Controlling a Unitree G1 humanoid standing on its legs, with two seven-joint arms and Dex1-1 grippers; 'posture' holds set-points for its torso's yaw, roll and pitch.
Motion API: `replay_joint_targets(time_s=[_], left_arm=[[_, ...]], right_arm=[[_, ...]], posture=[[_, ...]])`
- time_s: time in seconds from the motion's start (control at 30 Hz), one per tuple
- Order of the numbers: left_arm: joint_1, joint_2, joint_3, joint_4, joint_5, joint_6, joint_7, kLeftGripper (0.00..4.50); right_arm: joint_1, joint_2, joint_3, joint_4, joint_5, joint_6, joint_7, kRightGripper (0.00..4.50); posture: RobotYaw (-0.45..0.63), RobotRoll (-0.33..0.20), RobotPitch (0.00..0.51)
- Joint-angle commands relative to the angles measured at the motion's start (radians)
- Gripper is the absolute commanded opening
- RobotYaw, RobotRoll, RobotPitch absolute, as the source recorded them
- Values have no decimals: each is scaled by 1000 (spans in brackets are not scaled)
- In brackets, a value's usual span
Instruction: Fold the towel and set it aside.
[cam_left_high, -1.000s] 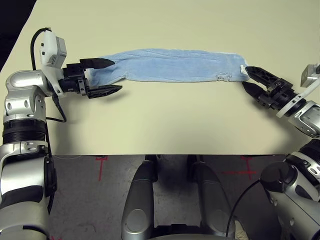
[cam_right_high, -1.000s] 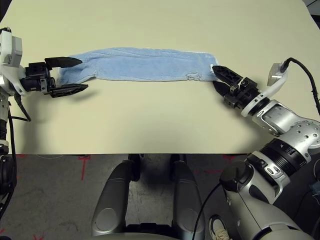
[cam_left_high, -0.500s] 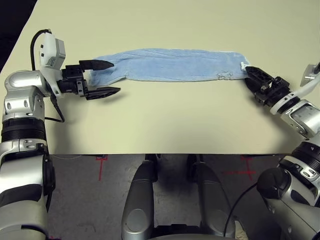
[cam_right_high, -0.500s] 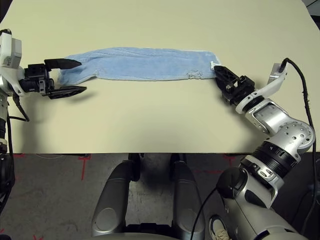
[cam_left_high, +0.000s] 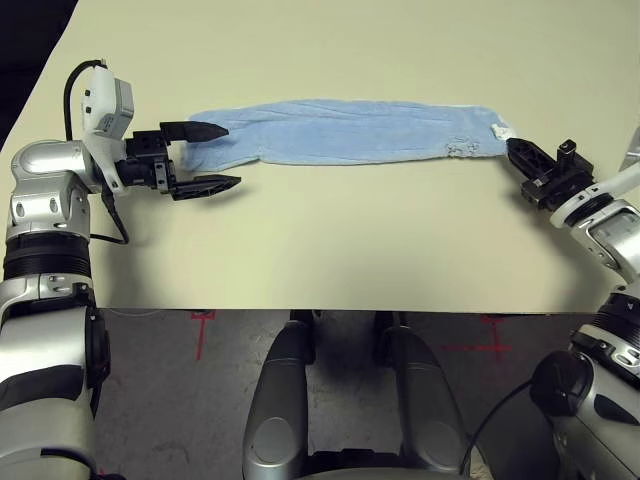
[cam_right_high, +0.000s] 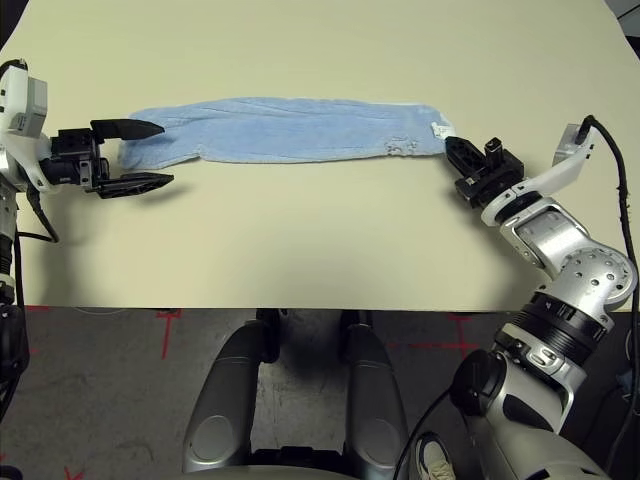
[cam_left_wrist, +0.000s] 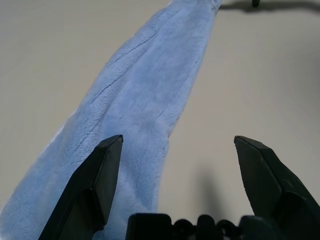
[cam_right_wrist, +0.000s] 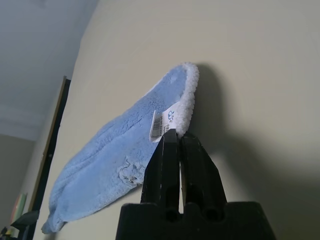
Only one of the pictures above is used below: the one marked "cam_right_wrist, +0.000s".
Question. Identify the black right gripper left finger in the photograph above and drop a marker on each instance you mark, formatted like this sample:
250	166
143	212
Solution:
160	175

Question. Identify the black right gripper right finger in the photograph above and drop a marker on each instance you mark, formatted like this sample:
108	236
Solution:
202	175

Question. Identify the light blue terry towel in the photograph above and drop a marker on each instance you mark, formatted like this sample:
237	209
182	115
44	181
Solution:
112	155

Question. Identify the dark wood-edged board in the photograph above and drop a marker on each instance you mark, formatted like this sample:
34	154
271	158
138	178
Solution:
53	130

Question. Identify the dark background object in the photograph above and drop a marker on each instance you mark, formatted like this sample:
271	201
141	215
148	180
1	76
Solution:
25	222

